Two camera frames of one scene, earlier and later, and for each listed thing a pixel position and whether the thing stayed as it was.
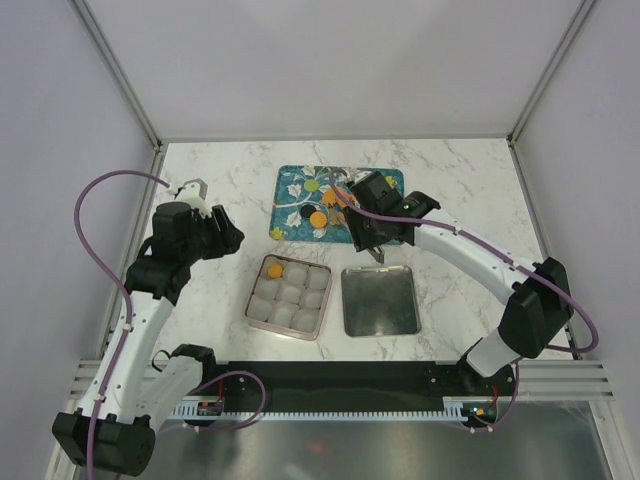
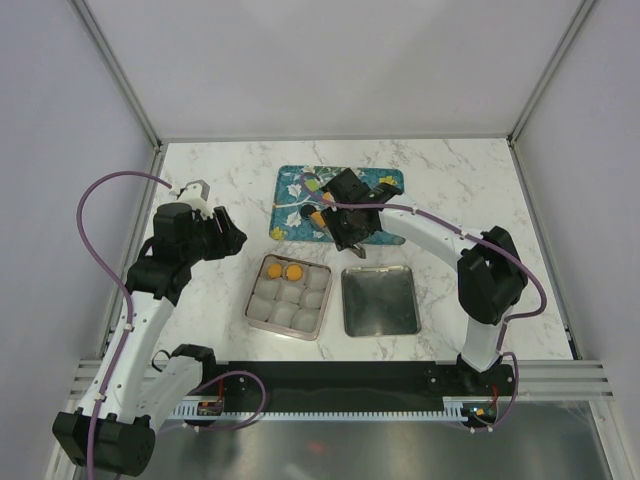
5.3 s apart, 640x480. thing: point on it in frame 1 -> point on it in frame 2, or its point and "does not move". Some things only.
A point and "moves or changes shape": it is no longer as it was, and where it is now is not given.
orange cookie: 330,197 moves or changes shape
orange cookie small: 275,270 does not move
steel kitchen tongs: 379,256 moves or changes shape
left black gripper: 227,240 does not move
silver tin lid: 380,301 does not move
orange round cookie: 318,219 does not move
